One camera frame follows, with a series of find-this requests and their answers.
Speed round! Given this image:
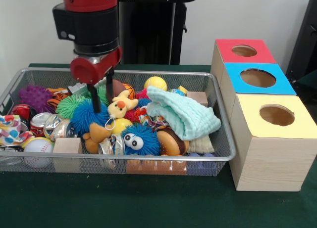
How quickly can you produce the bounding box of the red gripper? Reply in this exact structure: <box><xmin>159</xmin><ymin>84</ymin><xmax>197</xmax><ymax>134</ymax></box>
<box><xmin>70</xmin><ymin>46</ymin><xmax>123</xmax><ymax>114</ymax></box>

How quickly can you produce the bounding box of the green spiky ball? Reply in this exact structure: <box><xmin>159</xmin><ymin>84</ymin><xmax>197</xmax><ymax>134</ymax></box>
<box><xmin>55</xmin><ymin>85</ymin><xmax>109</xmax><ymax>120</ymax></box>

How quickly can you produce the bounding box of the mint green cloth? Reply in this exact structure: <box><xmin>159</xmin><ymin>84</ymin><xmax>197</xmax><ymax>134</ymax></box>
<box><xmin>146</xmin><ymin>86</ymin><xmax>221</xmax><ymax>141</ymax></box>

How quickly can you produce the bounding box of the shallow metal mesh bin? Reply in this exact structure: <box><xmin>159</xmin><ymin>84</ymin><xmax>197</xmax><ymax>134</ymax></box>
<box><xmin>0</xmin><ymin>67</ymin><xmax>236</xmax><ymax>177</ymax></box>

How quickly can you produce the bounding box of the wooden box with three holes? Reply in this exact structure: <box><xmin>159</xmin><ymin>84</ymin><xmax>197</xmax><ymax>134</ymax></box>
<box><xmin>210</xmin><ymin>39</ymin><xmax>317</xmax><ymax>192</ymax></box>

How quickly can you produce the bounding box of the yellow plush duck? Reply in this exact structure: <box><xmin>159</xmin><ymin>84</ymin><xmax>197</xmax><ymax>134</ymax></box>
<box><xmin>107</xmin><ymin>90</ymin><xmax>139</xmax><ymax>120</ymax></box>

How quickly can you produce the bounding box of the yellow foam ball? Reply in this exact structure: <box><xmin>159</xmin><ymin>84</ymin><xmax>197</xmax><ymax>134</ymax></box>
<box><xmin>144</xmin><ymin>76</ymin><xmax>168</xmax><ymax>91</ymax></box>

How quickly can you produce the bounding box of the blue spiky ball with eyes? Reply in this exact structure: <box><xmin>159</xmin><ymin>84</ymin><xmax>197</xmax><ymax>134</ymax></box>
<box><xmin>121</xmin><ymin>124</ymin><xmax>161</xmax><ymax>156</ymax></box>

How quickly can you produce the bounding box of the purple spiky ball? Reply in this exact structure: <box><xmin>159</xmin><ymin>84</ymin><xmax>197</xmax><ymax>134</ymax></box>
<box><xmin>18</xmin><ymin>84</ymin><xmax>54</xmax><ymax>114</ymax></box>

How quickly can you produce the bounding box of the toy hamburger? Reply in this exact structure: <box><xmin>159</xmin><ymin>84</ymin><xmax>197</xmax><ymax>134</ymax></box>
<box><xmin>157</xmin><ymin>128</ymin><xmax>190</xmax><ymax>156</ymax></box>

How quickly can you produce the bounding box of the cream cloth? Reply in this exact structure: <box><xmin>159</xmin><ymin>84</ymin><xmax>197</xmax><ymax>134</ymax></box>
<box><xmin>187</xmin><ymin>135</ymin><xmax>215</xmax><ymax>154</ymax></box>

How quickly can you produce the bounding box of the dark green side table cloth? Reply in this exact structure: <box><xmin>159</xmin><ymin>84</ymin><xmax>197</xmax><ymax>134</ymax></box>
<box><xmin>294</xmin><ymin>69</ymin><xmax>317</xmax><ymax>107</ymax></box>

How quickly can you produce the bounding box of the black panel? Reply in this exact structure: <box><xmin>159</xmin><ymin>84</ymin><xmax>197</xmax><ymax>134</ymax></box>
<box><xmin>285</xmin><ymin>0</ymin><xmax>317</xmax><ymax>83</ymax></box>

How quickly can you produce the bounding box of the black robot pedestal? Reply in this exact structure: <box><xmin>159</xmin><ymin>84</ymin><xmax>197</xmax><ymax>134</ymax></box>
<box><xmin>116</xmin><ymin>0</ymin><xmax>200</xmax><ymax>65</ymax></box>

